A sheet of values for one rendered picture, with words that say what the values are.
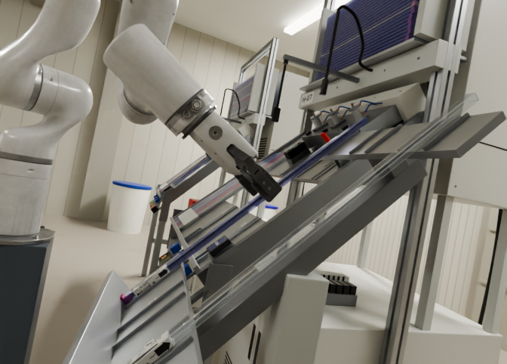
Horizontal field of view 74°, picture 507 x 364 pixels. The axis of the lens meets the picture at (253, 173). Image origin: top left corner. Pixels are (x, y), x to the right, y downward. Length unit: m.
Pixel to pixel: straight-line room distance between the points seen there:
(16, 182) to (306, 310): 0.71
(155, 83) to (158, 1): 0.15
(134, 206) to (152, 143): 1.13
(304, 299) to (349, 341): 0.52
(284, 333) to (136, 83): 0.40
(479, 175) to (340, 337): 0.60
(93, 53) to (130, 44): 4.71
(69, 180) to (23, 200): 4.16
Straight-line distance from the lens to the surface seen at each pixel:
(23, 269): 0.95
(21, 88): 0.93
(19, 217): 0.96
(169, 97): 0.51
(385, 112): 0.98
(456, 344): 1.23
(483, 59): 1.20
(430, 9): 1.07
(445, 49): 1.03
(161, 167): 5.15
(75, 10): 0.90
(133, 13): 0.64
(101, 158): 4.94
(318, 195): 0.82
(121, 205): 4.43
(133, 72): 0.53
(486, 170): 1.18
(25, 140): 0.94
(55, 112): 0.98
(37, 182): 0.96
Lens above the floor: 0.94
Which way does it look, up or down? 1 degrees up
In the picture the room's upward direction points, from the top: 11 degrees clockwise
